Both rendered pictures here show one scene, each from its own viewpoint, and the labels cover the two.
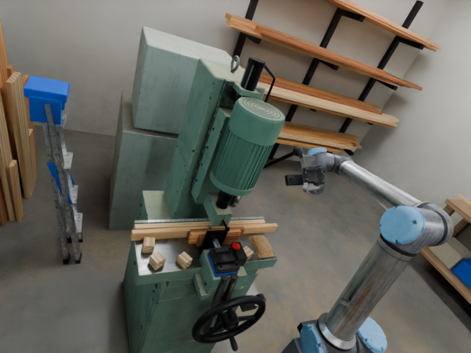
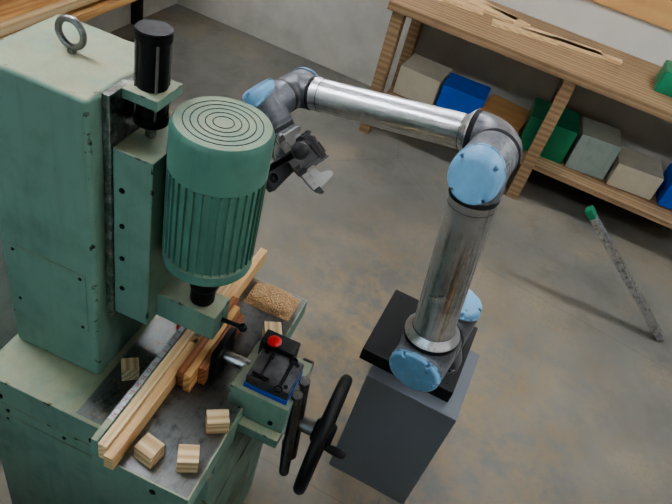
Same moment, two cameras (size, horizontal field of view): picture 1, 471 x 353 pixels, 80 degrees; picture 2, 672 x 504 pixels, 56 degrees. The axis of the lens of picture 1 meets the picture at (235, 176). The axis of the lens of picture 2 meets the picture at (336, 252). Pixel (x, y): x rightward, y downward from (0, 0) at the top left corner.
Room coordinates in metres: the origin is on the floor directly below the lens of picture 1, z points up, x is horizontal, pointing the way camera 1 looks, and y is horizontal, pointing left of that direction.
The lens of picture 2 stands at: (0.13, 0.48, 2.08)
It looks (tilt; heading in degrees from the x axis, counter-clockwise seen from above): 41 degrees down; 314
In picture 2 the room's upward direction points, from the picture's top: 17 degrees clockwise
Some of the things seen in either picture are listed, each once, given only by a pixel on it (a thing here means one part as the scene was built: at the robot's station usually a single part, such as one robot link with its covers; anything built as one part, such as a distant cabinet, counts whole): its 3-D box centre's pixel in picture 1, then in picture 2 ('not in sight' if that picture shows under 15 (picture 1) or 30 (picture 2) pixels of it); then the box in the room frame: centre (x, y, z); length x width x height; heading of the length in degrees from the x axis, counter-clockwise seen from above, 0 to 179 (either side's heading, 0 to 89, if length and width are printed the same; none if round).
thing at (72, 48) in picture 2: (234, 64); (70, 34); (1.16, 0.17, 1.55); 0.06 x 0.02 x 0.07; 35
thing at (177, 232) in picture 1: (213, 230); (199, 340); (0.92, 0.00, 0.92); 0.68 x 0.02 x 0.04; 125
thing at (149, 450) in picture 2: (148, 244); (149, 450); (0.72, 0.20, 0.92); 0.04 x 0.04 x 0.04; 25
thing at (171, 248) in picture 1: (211, 258); (233, 381); (0.82, -0.04, 0.87); 0.61 x 0.30 x 0.06; 125
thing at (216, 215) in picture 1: (216, 209); (192, 308); (0.93, 0.02, 1.03); 0.14 x 0.07 x 0.09; 35
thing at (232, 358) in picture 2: (216, 244); (234, 359); (0.82, -0.04, 0.95); 0.09 x 0.07 x 0.09; 125
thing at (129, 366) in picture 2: not in sight; (130, 369); (0.98, 0.14, 0.82); 0.04 x 0.03 x 0.04; 71
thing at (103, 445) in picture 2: (206, 227); (185, 344); (0.92, 0.03, 0.92); 0.60 x 0.02 x 0.05; 125
